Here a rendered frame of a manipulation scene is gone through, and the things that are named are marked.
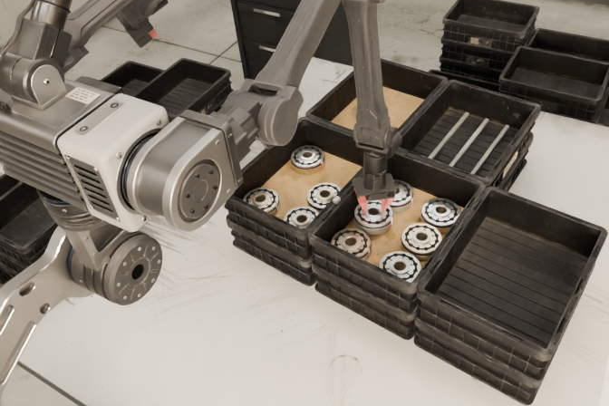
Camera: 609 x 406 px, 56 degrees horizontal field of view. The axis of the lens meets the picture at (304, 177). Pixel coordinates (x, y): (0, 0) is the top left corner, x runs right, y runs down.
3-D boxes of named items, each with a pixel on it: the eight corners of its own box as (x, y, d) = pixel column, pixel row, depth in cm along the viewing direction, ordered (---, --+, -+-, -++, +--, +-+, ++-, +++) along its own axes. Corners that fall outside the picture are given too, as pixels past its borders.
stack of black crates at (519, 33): (525, 82, 315) (541, 6, 285) (508, 112, 297) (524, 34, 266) (454, 67, 332) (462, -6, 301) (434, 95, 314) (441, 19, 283)
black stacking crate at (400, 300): (410, 320, 135) (413, 291, 128) (309, 266, 149) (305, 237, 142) (481, 216, 158) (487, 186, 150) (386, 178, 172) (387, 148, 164)
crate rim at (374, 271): (413, 296, 129) (413, 290, 127) (305, 242, 143) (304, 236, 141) (487, 190, 151) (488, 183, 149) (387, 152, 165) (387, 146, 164)
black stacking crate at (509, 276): (538, 387, 121) (549, 359, 113) (412, 321, 135) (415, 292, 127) (595, 262, 143) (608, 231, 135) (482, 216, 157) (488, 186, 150)
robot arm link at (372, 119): (325, -32, 112) (376, -29, 106) (339, -43, 115) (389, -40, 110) (349, 145, 139) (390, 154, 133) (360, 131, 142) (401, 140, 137)
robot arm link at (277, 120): (323, -83, 106) (372, -82, 102) (344, -27, 118) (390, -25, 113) (214, 119, 93) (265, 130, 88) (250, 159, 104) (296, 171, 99)
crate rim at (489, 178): (487, 190, 151) (488, 183, 149) (387, 152, 165) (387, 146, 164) (541, 111, 173) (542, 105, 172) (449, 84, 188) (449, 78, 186)
